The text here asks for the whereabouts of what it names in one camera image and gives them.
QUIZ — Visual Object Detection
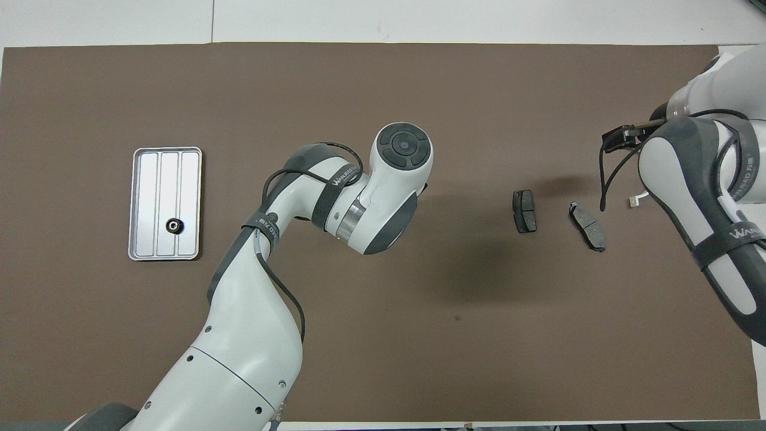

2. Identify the short dark grey brake pad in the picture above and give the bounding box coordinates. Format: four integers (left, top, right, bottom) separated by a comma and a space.
512, 190, 537, 233

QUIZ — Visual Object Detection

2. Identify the brown table mat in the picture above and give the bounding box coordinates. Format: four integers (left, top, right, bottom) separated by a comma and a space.
0, 43, 762, 423

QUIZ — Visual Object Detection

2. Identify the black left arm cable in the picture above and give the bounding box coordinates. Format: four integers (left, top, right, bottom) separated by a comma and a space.
241, 142, 364, 345

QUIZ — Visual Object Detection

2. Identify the silver metal tray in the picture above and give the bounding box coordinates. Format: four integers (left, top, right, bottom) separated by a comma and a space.
127, 147, 203, 262

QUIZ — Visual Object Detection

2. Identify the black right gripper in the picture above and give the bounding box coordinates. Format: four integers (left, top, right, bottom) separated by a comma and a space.
601, 120, 666, 154

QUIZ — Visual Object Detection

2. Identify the long dark grey brake pad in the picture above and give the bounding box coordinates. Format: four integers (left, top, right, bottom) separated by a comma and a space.
569, 202, 607, 253

